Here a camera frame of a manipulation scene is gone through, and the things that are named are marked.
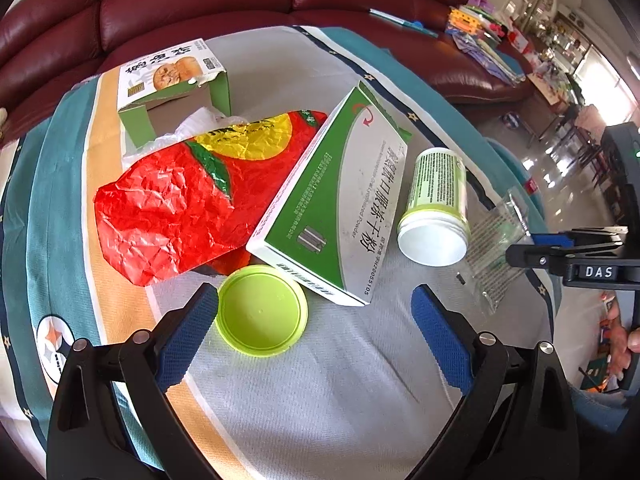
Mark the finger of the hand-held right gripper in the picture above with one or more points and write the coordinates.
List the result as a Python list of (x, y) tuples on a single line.
[(537, 259), (550, 239)]

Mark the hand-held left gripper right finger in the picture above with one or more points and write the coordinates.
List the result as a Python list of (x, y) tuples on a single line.
[(442, 340)]

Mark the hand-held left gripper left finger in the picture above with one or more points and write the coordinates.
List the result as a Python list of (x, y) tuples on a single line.
[(187, 340)]

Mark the clear plastic bag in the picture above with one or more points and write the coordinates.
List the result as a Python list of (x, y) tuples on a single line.
[(495, 255)]

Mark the teal trash bin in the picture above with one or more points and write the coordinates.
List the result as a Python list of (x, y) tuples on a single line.
[(522, 175)]

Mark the lime green plastic lid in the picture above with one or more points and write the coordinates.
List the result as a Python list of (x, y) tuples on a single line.
[(262, 312)]

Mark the white green pill bottle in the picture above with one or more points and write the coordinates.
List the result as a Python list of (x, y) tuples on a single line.
[(435, 200)]

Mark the red foil snack bag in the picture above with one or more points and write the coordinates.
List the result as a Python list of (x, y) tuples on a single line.
[(170, 210)]

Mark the green white medicine box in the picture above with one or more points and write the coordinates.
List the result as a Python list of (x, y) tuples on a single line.
[(345, 200)]

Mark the white green pastry box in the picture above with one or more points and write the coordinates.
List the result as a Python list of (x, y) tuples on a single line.
[(165, 77)]

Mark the person's right hand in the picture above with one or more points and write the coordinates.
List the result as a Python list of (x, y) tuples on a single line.
[(617, 345)]

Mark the blue white ball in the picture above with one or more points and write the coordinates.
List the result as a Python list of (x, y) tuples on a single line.
[(511, 121)]

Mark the person's blue jeans leg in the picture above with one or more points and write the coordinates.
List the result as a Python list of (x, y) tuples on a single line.
[(595, 405)]

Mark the wooden side table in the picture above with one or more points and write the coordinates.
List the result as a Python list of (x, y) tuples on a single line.
[(547, 100)]

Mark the pile of colourful toys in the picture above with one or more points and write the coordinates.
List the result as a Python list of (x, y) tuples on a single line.
[(480, 40)]

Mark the glass display cabinet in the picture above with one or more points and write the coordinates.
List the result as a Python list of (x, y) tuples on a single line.
[(550, 0)]

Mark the blue book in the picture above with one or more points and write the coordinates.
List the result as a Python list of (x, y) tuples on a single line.
[(400, 21)]

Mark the dark red leather sofa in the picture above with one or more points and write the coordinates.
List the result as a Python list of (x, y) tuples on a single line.
[(210, 5)]

